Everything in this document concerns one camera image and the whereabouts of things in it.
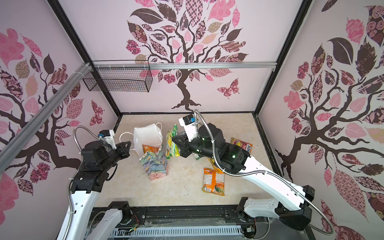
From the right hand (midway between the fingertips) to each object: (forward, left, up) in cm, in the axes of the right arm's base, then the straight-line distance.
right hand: (173, 137), depth 58 cm
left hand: (+5, +23, -13) cm, 27 cm away
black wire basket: (+75, +55, -21) cm, 95 cm away
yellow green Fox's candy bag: (-3, +1, -4) cm, 5 cm away
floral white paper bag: (+1, +14, -25) cm, 29 cm away
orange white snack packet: (-6, -18, -36) cm, 41 cm away
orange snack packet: (+14, +22, -30) cm, 40 cm away
